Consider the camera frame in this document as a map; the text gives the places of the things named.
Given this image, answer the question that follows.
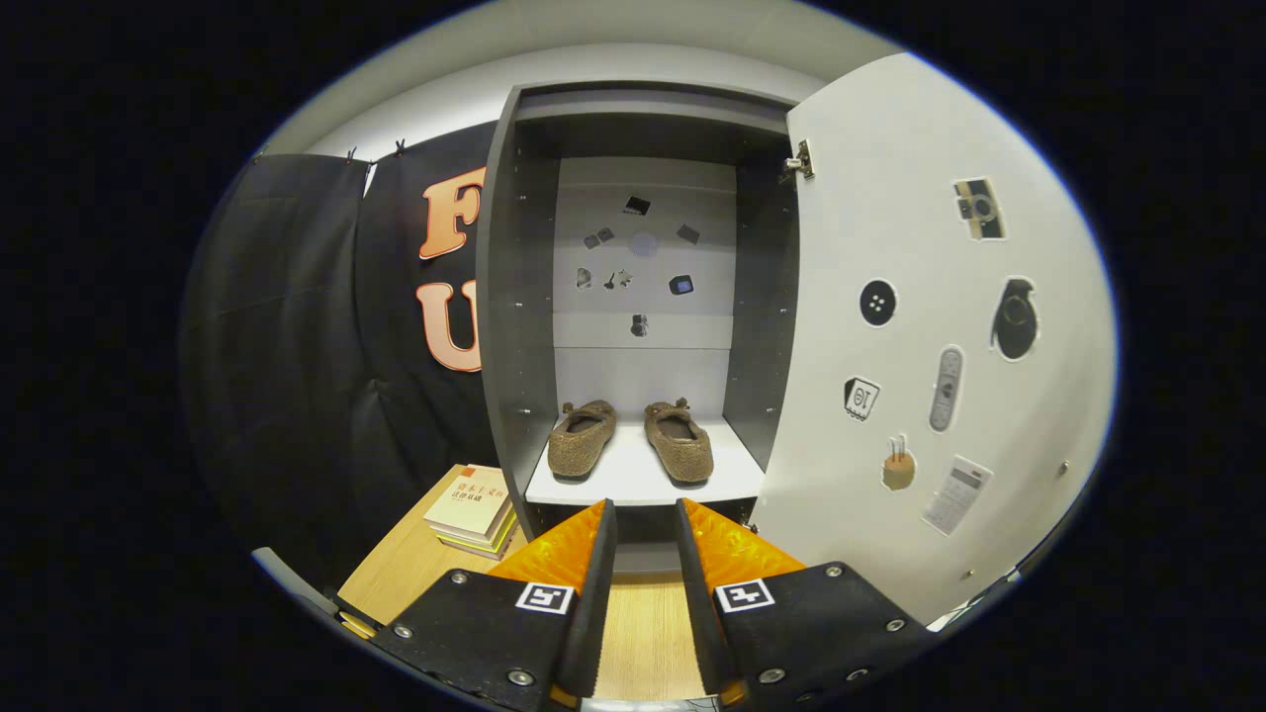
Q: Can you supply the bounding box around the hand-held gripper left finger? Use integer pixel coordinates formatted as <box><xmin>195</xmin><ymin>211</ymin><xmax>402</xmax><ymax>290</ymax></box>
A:
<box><xmin>371</xmin><ymin>499</ymin><xmax>619</xmax><ymax>712</ymax></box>

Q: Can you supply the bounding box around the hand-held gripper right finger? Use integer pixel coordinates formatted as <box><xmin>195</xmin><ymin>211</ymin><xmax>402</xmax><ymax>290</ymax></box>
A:
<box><xmin>676</xmin><ymin>497</ymin><xmax>936</xmax><ymax>712</ymax></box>

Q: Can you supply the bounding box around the brown fuzzy shoe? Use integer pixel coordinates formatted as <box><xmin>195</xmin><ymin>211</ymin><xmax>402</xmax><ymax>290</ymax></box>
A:
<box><xmin>644</xmin><ymin>399</ymin><xmax>715</xmax><ymax>485</ymax></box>
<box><xmin>547</xmin><ymin>400</ymin><xmax>618</xmax><ymax>481</ymax></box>

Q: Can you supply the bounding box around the dark grey shoe cabinet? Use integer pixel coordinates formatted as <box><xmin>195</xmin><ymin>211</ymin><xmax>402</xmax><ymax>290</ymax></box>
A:
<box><xmin>475</xmin><ymin>81</ymin><xmax>802</xmax><ymax>575</ymax></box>

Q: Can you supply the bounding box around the beige shoe cabinet door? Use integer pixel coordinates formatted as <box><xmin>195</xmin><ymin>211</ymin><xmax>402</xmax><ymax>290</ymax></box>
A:
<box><xmin>752</xmin><ymin>51</ymin><xmax>1121</xmax><ymax>626</ymax></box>

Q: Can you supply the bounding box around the thin pale book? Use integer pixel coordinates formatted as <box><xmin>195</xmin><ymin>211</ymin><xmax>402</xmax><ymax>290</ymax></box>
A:
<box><xmin>440</xmin><ymin>514</ymin><xmax>520</xmax><ymax>562</ymax></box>

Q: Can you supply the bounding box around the yellow edged book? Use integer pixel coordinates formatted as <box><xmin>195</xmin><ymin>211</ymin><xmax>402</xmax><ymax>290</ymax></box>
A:
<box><xmin>433</xmin><ymin>504</ymin><xmax>517</xmax><ymax>552</ymax></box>

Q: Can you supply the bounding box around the white flat object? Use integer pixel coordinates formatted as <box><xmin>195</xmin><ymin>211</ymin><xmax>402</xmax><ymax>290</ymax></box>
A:
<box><xmin>928</xmin><ymin>593</ymin><xmax>990</xmax><ymax>634</ymax></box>

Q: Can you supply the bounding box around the black backdrop cloth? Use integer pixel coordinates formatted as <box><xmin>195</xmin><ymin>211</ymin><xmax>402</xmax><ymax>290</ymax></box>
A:
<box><xmin>178</xmin><ymin>121</ymin><xmax>500</xmax><ymax>594</ymax></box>

